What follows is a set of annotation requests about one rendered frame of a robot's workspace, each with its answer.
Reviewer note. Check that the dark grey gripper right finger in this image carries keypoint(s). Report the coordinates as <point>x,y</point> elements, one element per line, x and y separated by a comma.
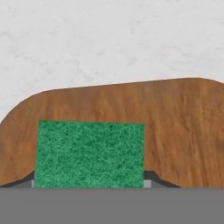
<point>153,179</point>

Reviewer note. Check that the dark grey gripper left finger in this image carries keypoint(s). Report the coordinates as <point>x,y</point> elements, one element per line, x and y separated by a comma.
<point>24,182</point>

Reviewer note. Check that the green sponge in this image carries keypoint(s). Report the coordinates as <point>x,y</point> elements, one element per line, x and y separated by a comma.
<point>89,154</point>

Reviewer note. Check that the brown wooden cutting board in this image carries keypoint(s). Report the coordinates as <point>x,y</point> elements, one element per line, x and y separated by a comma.
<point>175,125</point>

